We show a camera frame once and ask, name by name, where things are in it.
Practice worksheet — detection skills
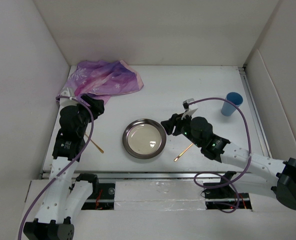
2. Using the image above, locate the white foam block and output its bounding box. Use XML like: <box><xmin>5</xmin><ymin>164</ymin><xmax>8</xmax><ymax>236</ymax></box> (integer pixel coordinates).
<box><xmin>114</xmin><ymin>180</ymin><xmax>206</xmax><ymax>211</ymax></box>

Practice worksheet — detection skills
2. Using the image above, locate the gold fork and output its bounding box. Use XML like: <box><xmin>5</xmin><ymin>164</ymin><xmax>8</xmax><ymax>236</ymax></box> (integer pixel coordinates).
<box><xmin>85</xmin><ymin>133</ymin><xmax>104</xmax><ymax>154</ymax></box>

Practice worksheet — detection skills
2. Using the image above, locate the gold spoon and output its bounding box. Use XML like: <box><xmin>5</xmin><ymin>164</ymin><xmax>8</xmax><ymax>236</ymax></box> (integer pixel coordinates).
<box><xmin>173</xmin><ymin>143</ymin><xmax>194</xmax><ymax>162</ymax></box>

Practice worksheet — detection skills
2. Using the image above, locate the metal rimmed cream plate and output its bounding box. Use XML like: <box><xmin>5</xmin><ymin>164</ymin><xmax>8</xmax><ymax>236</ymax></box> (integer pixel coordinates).
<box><xmin>122</xmin><ymin>118</ymin><xmax>167</xmax><ymax>160</ymax></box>

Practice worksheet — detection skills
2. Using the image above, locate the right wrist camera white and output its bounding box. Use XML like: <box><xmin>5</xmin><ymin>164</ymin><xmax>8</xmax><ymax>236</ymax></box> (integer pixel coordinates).
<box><xmin>181</xmin><ymin>98</ymin><xmax>198</xmax><ymax>120</ymax></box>

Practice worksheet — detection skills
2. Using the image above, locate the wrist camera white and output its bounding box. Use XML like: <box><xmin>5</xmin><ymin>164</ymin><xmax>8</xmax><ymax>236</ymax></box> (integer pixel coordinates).
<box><xmin>181</xmin><ymin>98</ymin><xmax>198</xmax><ymax>120</ymax></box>
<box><xmin>56</xmin><ymin>87</ymin><xmax>78</xmax><ymax>108</ymax></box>

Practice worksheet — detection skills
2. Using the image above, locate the blue plastic cup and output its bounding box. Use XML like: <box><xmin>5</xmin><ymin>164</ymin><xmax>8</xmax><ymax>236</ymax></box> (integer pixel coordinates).
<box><xmin>221</xmin><ymin>92</ymin><xmax>244</xmax><ymax>117</ymax></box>

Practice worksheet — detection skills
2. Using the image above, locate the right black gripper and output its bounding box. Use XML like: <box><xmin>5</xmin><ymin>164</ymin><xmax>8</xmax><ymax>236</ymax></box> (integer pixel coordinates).
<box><xmin>160</xmin><ymin>110</ymin><xmax>203</xmax><ymax>148</ymax></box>

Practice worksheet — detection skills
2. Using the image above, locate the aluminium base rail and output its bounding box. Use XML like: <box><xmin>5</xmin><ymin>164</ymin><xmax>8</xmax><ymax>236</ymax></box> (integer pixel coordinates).
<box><xmin>39</xmin><ymin>66</ymin><xmax>279</xmax><ymax>208</ymax></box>

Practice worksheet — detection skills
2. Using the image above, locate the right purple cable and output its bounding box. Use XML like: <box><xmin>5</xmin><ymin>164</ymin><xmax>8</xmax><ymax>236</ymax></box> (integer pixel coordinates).
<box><xmin>187</xmin><ymin>97</ymin><xmax>253</xmax><ymax>213</ymax></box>

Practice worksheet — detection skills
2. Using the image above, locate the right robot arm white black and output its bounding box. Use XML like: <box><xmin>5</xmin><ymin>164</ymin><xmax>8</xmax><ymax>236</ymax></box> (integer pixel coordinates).
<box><xmin>161</xmin><ymin>113</ymin><xmax>296</xmax><ymax>211</ymax></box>

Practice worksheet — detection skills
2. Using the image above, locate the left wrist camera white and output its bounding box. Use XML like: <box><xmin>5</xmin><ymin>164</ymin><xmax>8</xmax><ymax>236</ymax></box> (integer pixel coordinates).
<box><xmin>56</xmin><ymin>87</ymin><xmax>78</xmax><ymax>108</ymax></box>

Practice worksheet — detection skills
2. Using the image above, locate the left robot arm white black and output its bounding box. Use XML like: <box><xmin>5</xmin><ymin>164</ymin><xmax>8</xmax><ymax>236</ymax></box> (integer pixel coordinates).
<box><xmin>17</xmin><ymin>94</ymin><xmax>105</xmax><ymax>240</ymax></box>

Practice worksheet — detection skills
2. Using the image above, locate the purple printed cloth placemat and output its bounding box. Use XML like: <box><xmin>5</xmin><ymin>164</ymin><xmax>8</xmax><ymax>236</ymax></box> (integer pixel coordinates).
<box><xmin>63</xmin><ymin>60</ymin><xmax>144</xmax><ymax>103</ymax></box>

